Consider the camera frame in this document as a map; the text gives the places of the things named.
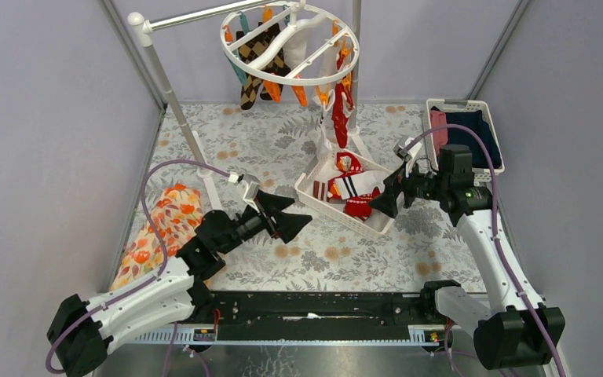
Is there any white round clip hanger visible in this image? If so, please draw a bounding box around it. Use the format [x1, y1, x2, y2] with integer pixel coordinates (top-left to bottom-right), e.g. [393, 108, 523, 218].
[219, 1, 361, 86]

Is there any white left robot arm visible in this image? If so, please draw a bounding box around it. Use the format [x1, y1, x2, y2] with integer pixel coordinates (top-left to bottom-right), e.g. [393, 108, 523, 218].
[46, 191, 312, 376]

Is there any white sock basket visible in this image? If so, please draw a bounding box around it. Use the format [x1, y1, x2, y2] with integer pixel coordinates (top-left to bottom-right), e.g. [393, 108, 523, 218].
[294, 152, 395, 240]

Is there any floral patterned table mat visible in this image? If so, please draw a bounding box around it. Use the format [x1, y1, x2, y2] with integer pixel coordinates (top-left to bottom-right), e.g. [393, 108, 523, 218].
[124, 103, 510, 294]

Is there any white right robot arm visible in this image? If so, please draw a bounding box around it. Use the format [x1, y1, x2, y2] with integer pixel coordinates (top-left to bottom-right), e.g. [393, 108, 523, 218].
[369, 145, 565, 370]

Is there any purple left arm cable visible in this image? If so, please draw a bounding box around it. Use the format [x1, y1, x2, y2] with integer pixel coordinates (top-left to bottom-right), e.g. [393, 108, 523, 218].
[45, 159, 235, 375]

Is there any brown striped sock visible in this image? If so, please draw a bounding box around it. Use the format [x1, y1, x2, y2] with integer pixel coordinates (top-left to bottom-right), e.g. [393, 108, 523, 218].
[312, 181, 330, 203]

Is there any red dotted sock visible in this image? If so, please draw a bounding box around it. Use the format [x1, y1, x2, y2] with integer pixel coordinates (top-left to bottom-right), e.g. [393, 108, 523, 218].
[343, 187, 381, 221]

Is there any white basket with dark clothes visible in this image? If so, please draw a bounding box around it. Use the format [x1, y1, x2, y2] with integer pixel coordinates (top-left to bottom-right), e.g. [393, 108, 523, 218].
[423, 98, 505, 182]

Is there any orange clothes clip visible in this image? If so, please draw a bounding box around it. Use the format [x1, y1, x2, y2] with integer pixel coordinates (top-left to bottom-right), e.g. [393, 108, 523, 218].
[263, 80, 282, 103]
[314, 84, 332, 107]

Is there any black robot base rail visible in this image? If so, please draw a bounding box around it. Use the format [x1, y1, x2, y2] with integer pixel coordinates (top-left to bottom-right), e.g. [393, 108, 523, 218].
[182, 291, 453, 348]

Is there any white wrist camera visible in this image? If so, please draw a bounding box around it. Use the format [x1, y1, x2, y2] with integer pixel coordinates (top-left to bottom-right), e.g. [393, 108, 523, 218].
[228, 172, 261, 212]
[393, 136, 423, 178]

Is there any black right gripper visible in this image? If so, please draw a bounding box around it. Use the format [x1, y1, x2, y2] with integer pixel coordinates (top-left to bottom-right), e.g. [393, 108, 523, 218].
[367, 156, 448, 218]

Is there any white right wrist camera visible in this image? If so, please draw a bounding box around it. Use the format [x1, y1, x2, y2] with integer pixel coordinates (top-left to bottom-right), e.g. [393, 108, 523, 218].
[393, 136, 423, 178]

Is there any white sock with black stripes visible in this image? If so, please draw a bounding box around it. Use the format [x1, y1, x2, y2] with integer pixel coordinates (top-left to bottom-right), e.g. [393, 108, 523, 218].
[316, 100, 334, 160]

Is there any dark navy folded cloth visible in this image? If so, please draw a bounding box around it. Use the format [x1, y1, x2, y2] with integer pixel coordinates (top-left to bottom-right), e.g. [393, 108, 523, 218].
[444, 110, 503, 170]

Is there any pink folded cloth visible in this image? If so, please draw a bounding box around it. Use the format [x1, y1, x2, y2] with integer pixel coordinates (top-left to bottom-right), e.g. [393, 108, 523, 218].
[429, 107, 448, 156]

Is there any orange floral cloth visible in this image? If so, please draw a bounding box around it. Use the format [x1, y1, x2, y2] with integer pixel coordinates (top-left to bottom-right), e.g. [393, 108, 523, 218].
[109, 184, 203, 291]

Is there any brown argyle sock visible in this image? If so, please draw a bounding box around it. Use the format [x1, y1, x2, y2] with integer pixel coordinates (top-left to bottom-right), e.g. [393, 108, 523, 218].
[235, 23, 292, 112]

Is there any red white hanging sock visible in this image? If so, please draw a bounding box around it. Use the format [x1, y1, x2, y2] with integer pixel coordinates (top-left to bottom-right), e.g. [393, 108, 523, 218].
[331, 72, 355, 148]

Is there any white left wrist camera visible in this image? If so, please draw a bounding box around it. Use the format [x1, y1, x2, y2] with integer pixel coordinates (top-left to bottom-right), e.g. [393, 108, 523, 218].
[228, 172, 261, 212]

